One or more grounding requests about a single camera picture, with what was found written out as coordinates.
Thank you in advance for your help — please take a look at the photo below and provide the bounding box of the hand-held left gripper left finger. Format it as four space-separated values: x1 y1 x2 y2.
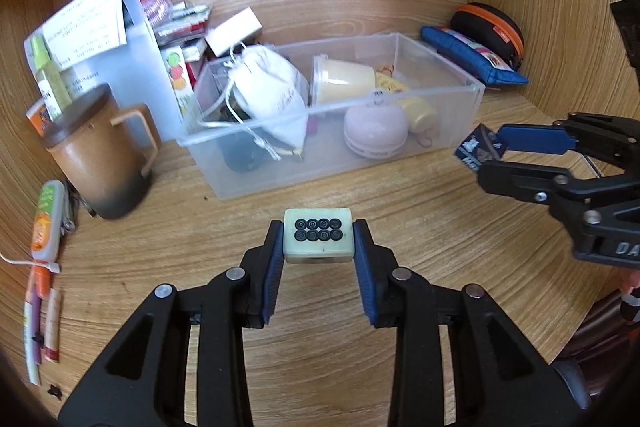
57 219 283 427

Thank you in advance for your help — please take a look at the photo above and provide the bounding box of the small dark blue box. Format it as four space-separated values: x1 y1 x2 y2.
455 123 507 172

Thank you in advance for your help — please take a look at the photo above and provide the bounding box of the white cardboard box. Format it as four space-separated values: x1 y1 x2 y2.
205 7 263 58

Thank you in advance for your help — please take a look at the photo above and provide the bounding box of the wooden desktop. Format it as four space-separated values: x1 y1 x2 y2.
0 72 640 427

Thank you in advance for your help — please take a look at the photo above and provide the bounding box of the purple pen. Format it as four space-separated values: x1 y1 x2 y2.
30 294 49 358

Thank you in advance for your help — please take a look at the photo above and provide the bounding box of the clear plastic storage box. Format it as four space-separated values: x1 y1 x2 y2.
176 32 487 202

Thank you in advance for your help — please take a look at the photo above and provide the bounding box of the pink lip balm tube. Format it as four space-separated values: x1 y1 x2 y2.
42 289 64 364

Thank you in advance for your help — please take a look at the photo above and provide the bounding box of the white handwritten paper sheet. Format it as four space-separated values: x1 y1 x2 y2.
37 0 128 72

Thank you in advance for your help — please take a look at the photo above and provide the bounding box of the yellow plastic cup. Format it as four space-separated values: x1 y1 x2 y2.
311 54 377 106

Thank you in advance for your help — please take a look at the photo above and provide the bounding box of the black case with orange zipper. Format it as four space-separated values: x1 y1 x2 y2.
449 3 526 70

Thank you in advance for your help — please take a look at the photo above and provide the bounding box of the brown mug with wooden lid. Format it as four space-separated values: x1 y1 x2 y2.
42 84 160 220

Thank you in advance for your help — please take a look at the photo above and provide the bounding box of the pink coiled cord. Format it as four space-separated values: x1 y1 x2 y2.
137 0 173 26

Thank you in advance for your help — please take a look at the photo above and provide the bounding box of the green spray bottle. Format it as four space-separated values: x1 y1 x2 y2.
27 34 73 118

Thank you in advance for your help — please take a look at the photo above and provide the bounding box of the stack of sticker packets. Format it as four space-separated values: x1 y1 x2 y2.
135 0 213 118

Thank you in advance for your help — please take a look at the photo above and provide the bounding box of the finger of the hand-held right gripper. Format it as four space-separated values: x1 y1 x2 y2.
476 157 586 208
497 123 583 156

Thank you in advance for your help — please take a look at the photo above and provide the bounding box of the white and green pen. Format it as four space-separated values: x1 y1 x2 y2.
24 302 44 387

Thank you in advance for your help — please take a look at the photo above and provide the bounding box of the dark striped cloth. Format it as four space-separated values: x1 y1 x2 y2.
550 289 640 413

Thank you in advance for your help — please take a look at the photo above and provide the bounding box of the white plastic file holder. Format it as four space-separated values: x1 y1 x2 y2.
24 0 193 142

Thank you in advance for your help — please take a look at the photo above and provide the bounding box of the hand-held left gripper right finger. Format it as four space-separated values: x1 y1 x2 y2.
352 219 583 427

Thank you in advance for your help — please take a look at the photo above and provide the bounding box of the cream yellow lotion tube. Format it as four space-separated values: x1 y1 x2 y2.
375 64 438 135

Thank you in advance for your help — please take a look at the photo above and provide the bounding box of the dark green glass bottle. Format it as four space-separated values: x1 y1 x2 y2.
220 132 273 172

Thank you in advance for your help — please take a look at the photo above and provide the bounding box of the white drawstring pouch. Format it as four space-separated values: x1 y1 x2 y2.
220 44 311 162

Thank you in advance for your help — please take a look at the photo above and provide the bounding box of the orange paper packet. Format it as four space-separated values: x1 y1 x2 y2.
27 99 56 138

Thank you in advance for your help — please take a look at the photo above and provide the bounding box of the blue pencil case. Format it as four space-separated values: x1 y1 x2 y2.
419 26 530 88

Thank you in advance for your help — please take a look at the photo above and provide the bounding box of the white mahjong tile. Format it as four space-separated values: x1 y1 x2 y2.
283 208 355 264

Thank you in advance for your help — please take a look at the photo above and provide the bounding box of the white charging cable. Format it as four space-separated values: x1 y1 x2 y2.
0 254 61 275

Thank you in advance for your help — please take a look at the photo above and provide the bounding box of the orange pen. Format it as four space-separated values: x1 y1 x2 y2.
27 269 54 303

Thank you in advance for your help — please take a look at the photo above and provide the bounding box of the orange and white tube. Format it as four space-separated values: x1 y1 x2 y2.
30 180 68 260

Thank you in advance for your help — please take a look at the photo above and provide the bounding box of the pink round case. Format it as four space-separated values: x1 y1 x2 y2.
343 89 408 156

